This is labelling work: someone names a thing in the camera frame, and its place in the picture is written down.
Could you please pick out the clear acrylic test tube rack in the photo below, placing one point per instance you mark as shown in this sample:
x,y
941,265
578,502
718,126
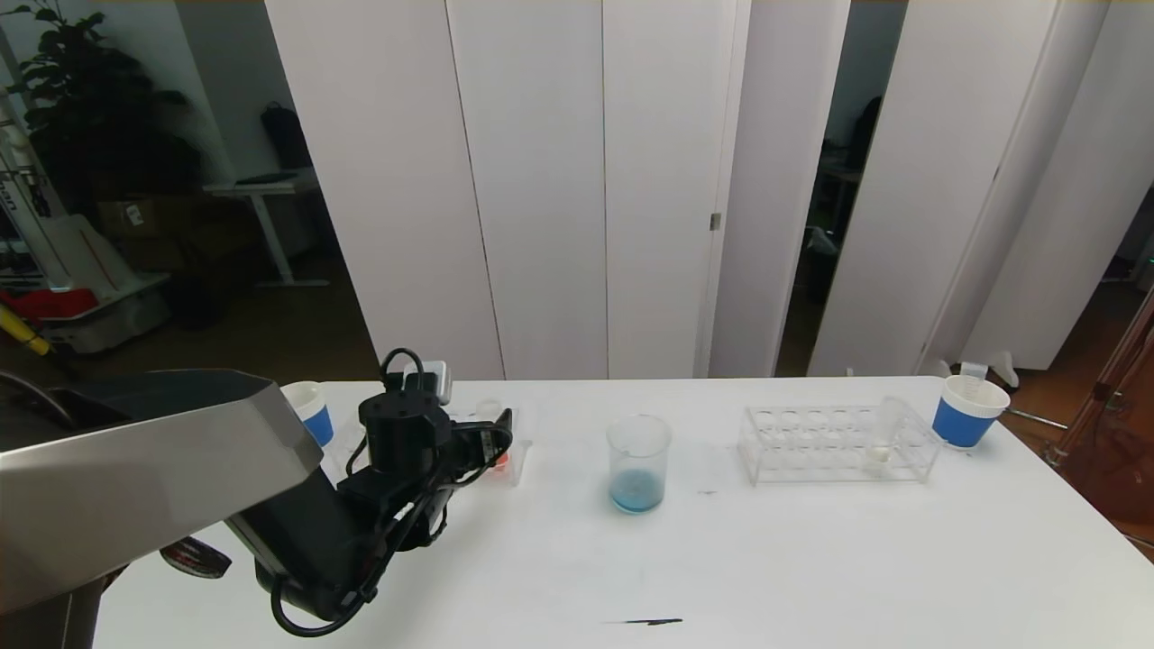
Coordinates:
x,y
829,451
518,473

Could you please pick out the black backpack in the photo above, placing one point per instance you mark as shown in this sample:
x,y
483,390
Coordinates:
x,y
285,133

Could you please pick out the white paper cup blue sleeve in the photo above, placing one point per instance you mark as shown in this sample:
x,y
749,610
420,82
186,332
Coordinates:
x,y
961,422
317,424

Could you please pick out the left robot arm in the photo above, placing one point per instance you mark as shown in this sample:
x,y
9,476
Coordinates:
x,y
135,469

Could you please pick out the brown cardboard box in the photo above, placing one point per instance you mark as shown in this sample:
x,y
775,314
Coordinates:
x,y
133,214

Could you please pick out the test tube with red pigment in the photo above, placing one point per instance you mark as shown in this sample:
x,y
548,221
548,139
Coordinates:
x,y
974,371
501,462

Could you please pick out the clear glass beaker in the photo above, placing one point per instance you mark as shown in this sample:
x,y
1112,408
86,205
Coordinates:
x,y
638,491

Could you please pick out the thin metal rod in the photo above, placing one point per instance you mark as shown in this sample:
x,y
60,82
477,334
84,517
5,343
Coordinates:
x,y
1037,420

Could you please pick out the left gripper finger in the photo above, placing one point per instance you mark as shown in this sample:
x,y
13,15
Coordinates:
x,y
504,417

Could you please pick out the white pole with lettering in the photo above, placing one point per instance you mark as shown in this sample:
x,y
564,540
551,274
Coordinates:
x,y
22,171

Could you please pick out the test tube pale yellow pigment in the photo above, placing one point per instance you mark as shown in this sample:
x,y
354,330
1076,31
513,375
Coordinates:
x,y
877,458

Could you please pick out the white desk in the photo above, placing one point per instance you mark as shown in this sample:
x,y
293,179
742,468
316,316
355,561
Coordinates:
x,y
270,185

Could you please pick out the yellow tool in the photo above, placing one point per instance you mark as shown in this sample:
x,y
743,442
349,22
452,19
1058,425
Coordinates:
x,y
27,336

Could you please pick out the white machine base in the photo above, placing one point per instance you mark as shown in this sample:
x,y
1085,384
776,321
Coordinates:
x,y
108,314

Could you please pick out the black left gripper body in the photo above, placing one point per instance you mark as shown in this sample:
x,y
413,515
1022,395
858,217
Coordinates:
x,y
488,438

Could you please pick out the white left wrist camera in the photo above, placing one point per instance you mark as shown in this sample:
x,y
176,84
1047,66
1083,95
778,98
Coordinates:
x,y
435,379

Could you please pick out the dark green potted plant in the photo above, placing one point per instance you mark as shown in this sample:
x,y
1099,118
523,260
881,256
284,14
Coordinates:
x,y
90,99

